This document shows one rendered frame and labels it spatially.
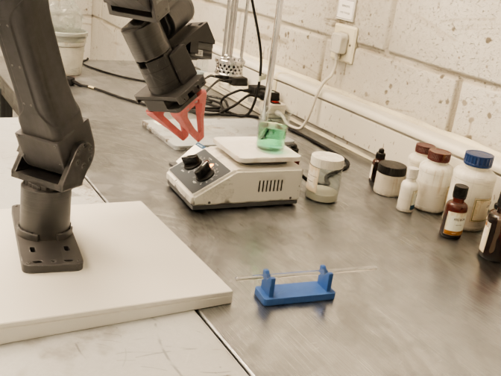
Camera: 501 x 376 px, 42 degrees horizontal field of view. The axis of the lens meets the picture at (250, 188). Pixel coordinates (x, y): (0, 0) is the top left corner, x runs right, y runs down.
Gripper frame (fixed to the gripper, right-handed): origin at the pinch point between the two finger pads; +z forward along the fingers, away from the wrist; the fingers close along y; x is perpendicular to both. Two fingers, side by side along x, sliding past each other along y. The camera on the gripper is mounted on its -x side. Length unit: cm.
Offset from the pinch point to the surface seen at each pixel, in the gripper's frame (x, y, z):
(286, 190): -6.8, -8.6, 15.6
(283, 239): 5.0, -16.3, 14.7
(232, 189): 0.7, -4.8, 9.9
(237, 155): -3.3, -4.6, 6.1
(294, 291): 17.1, -28.1, 9.9
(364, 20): -64, 6, 13
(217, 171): -0.2, -1.9, 7.3
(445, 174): -26.8, -26.8, 25.4
